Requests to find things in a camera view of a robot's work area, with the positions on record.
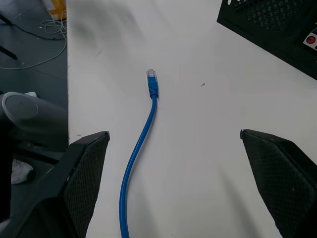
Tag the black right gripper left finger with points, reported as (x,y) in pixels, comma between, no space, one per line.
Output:
(74,183)

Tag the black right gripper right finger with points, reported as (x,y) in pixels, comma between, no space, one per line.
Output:
(280,178)

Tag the white sneaker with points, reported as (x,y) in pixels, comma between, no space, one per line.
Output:
(21,172)

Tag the black perforated computer case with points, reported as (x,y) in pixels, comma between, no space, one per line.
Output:
(272,27)

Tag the black stand leg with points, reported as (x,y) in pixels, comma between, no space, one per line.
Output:
(6,47)

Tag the yellow cardboard box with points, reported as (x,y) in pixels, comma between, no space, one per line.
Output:
(55,8)

